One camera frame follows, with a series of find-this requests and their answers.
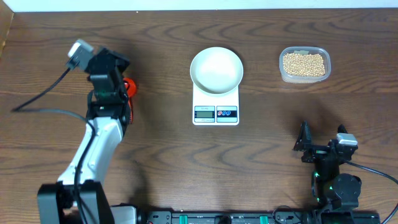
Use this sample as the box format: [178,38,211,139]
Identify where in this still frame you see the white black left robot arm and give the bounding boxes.
[37,40,137,223]

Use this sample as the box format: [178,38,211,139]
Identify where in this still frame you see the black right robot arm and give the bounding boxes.
[293,121,362,224]

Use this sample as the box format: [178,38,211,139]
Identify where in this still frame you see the red measuring scoop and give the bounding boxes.
[123,78,137,124]

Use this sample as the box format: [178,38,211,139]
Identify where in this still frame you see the white digital kitchen scale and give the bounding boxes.
[192,85,239,126]

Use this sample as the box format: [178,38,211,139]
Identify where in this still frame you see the cream round bowl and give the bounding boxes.
[190,47,244,95]

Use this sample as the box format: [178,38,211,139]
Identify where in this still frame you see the tan soybeans pile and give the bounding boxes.
[282,53,326,77]

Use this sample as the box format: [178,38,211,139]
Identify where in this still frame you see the clear plastic container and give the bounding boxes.
[279,47,331,84]

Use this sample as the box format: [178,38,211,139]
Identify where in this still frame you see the black right camera cable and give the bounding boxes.
[341,158,398,224]

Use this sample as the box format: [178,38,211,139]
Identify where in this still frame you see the black camera cable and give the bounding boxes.
[341,158,398,224]
[11,67,97,224]

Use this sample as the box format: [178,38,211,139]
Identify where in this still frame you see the black left camera cable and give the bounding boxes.
[11,67,97,224]

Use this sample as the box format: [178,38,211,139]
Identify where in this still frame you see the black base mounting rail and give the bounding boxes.
[108,203,382,224]

